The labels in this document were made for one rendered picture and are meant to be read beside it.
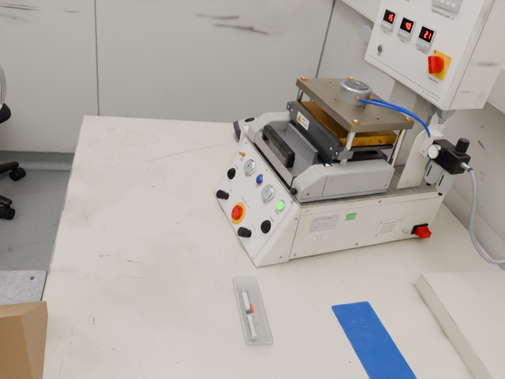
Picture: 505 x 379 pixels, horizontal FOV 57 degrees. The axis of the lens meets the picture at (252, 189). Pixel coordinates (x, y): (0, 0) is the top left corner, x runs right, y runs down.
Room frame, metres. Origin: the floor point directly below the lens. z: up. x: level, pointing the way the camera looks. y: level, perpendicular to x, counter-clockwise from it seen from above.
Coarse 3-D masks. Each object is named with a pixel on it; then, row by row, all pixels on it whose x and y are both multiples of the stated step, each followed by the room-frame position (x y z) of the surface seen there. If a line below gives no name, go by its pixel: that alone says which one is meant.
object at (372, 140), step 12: (312, 108) 1.13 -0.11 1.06; (324, 120) 1.07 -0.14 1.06; (336, 132) 1.01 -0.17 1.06; (348, 132) 1.02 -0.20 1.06; (360, 132) 1.03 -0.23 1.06; (372, 132) 1.05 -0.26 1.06; (384, 132) 1.06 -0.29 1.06; (360, 144) 1.01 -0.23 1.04; (372, 144) 1.03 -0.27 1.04; (384, 144) 1.05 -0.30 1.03
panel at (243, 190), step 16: (240, 160) 1.11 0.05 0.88; (256, 160) 1.07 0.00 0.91; (224, 176) 1.12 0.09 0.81; (240, 176) 1.07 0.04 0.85; (256, 176) 1.03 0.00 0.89; (272, 176) 0.99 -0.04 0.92; (240, 192) 1.03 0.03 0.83; (256, 192) 0.99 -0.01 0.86; (224, 208) 1.04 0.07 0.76; (256, 208) 0.95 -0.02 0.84; (272, 208) 0.92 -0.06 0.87; (288, 208) 0.89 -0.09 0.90; (240, 224) 0.96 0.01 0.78; (256, 224) 0.92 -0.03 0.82; (272, 224) 0.89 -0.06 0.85; (240, 240) 0.92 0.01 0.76; (256, 240) 0.89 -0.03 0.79
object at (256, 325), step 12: (240, 276) 0.78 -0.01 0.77; (252, 276) 0.78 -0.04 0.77; (240, 288) 0.74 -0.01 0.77; (252, 288) 0.74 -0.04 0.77; (240, 300) 0.70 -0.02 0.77; (252, 300) 0.71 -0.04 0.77; (252, 312) 0.68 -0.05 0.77; (264, 312) 0.68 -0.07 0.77; (252, 324) 0.64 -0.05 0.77; (264, 324) 0.65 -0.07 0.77; (252, 336) 0.61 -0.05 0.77; (264, 336) 0.62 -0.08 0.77
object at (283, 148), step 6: (264, 126) 1.08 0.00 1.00; (270, 126) 1.08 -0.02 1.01; (264, 132) 1.08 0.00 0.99; (270, 132) 1.05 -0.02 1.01; (276, 132) 1.05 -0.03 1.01; (264, 138) 1.08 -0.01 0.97; (270, 138) 1.04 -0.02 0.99; (276, 138) 1.02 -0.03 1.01; (282, 138) 1.03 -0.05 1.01; (276, 144) 1.01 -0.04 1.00; (282, 144) 0.99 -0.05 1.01; (282, 150) 0.98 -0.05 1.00; (288, 150) 0.97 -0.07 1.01; (288, 156) 0.96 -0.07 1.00; (294, 156) 0.96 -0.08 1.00; (288, 162) 0.96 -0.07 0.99
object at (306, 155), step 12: (288, 132) 1.11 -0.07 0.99; (264, 144) 1.07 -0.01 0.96; (288, 144) 1.08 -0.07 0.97; (300, 144) 1.05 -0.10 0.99; (276, 156) 1.00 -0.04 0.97; (300, 156) 1.02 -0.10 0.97; (312, 156) 0.99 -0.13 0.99; (276, 168) 0.99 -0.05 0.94; (288, 168) 0.95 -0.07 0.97; (300, 168) 0.96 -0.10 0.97; (288, 180) 0.94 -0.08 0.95
